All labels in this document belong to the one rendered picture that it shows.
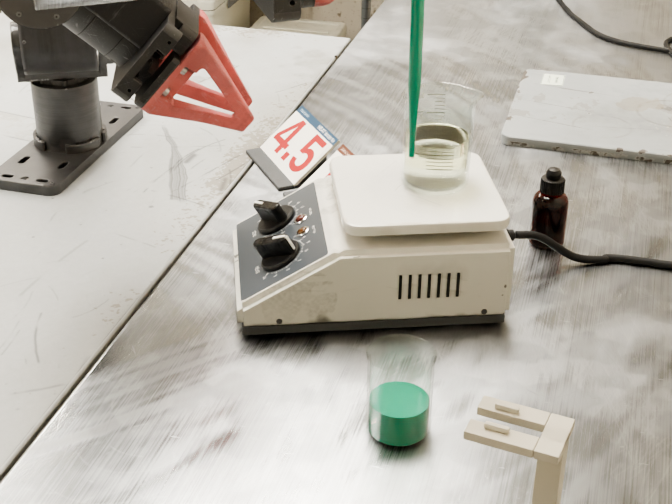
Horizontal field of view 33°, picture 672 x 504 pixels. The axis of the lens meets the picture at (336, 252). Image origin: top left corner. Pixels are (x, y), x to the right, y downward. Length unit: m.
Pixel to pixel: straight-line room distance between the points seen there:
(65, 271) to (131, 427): 0.21
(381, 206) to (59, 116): 0.39
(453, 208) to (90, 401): 0.29
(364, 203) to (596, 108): 0.46
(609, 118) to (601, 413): 0.49
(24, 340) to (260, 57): 0.61
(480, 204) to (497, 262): 0.04
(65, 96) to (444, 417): 0.51
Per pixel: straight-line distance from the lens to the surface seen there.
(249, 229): 0.90
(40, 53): 1.06
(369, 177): 0.86
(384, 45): 1.41
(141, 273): 0.92
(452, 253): 0.81
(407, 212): 0.81
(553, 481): 0.56
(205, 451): 0.73
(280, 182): 1.05
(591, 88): 1.28
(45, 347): 0.84
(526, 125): 1.17
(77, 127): 1.11
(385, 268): 0.81
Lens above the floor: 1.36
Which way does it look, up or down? 29 degrees down
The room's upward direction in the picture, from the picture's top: 1 degrees clockwise
